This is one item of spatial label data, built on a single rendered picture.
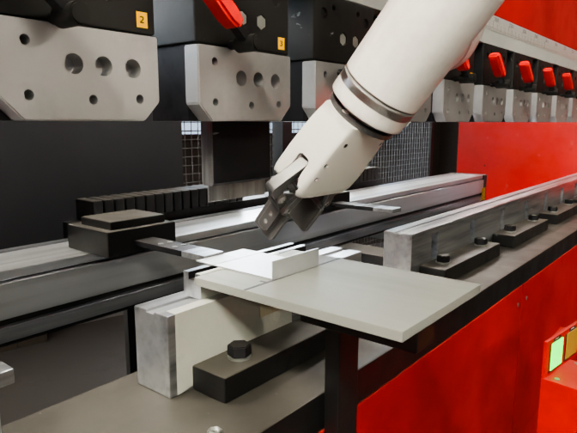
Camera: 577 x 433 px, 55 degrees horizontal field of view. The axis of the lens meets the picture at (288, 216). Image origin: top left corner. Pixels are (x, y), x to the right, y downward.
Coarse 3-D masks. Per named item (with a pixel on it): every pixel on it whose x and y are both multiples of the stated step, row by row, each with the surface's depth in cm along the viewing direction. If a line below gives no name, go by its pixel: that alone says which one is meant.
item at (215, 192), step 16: (208, 128) 64; (224, 128) 65; (240, 128) 67; (256, 128) 69; (208, 144) 64; (224, 144) 65; (240, 144) 67; (256, 144) 69; (208, 160) 64; (224, 160) 65; (240, 160) 67; (256, 160) 70; (208, 176) 65; (224, 176) 66; (240, 176) 68; (256, 176) 70; (208, 192) 65; (224, 192) 67; (240, 192) 69; (256, 192) 71
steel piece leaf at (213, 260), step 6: (234, 252) 74; (240, 252) 74; (246, 252) 74; (252, 252) 74; (258, 252) 74; (210, 258) 70; (216, 258) 70; (222, 258) 70; (228, 258) 70; (234, 258) 70; (210, 264) 68; (216, 264) 68
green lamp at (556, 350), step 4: (560, 340) 88; (552, 344) 86; (556, 344) 87; (560, 344) 88; (552, 348) 86; (556, 348) 87; (560, 348) 88; (552, 352) 86; (556, 352) 87; (560, 352) 88; (552, 356) 86; (556, 356) 87; (560, 356) 88; (552, 360) 86; (556, 360) 88; (560, 360) 89; (552, 364) 87; (556, 364) 88; (552, 368) 87
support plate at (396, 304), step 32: (320, 256) 72; (224, 288) 59; (256, 288) 58; (288, 288) 58; (320, 288) 58; (352, 288) 58; (384, 288) 58; (416, 288) 58; (448, 288) 58; (480, 288) 60; (352, 320) 49; (384, 320) 49; (416, 320) 49
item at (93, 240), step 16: (80, 224) 82; (96, 224) 80; (112, 224) 78; (128, 224) 80; (144, 224) 82; (160, 224) 83; (80, 240) 81; (96, 240) 78; (112, 240) 77; (128, 240) 79; (144, 240) 80; (160, 240) 80; (112, 256) 77; (192, 256) 72; (208, 256) 71
